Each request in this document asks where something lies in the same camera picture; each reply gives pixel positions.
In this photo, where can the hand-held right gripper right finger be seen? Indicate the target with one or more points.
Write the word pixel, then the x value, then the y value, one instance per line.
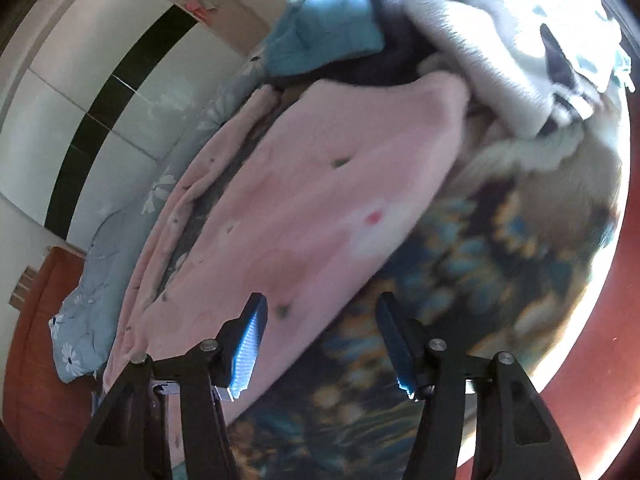
pixel 397 340

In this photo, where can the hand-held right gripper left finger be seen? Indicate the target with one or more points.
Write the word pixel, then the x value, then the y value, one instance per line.
pixel 250 345

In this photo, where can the pink fleece garment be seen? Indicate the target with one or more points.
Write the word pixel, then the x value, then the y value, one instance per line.
pixel 300 210

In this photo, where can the white grey navy garment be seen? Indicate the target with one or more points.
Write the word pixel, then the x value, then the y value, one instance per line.
pixel 500 50

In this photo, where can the blue daisy print quilt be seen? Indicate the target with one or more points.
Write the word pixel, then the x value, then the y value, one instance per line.
pixel 100 260

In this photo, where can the red wooden headboard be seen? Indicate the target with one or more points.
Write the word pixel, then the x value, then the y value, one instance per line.
pixel 40 360

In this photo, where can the white wardrobe with black stripe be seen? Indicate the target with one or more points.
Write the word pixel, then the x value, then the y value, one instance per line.
pixel 75 85

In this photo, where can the teal garment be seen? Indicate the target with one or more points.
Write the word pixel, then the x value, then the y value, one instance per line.
pixel 325 35

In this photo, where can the wooden door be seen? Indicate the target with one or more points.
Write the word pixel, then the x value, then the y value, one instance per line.
pixel 230 5

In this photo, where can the red hanging cloth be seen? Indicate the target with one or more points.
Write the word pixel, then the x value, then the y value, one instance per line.
pixel 200 7

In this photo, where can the slatted wall vent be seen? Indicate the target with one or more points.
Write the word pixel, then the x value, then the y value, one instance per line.
pixel 22 287

